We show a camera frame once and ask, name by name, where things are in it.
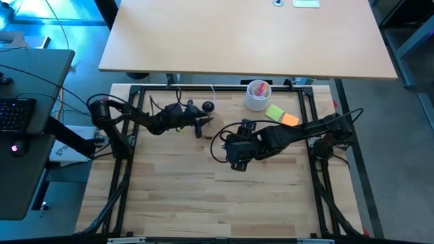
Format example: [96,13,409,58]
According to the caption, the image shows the large light wooden desk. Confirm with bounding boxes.
[98,0,398,81]

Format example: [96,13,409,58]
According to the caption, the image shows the orange sticky note pad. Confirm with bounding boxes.
[280,113,300,127]

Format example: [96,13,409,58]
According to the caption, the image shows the grey metal rack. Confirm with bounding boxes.
[369,0,434,131]

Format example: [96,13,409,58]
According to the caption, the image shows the white rectangular desk plate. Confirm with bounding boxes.
[292,0,321,9]

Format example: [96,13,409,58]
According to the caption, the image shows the black computer mouse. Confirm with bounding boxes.
[9,138,31,159]

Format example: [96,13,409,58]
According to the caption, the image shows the black metal bar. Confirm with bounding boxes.
[334,78,386,239]

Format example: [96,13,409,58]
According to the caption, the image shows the green sticky note pad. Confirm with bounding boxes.
[264,104,285,123]

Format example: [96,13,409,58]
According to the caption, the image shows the white textured pen cup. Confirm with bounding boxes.
[244,79,272,113]

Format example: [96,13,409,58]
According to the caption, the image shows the white cardboard box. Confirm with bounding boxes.
[48,124,99,167]

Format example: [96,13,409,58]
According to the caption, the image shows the silver metal bracket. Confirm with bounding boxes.
[107,237,146,244]
[296,238,336,244]

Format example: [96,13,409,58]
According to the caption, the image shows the grey desk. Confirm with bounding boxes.
[0,47,76,221]

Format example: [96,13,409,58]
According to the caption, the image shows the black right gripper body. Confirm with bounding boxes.
[223,121,264,164]

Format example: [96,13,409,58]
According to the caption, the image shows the black aluminium table frame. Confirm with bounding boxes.
[79,83,366,238]

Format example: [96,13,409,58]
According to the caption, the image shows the black keyboard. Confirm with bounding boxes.
[0,97,37,134]

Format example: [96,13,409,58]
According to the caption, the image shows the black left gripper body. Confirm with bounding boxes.
[182,99,208,131]

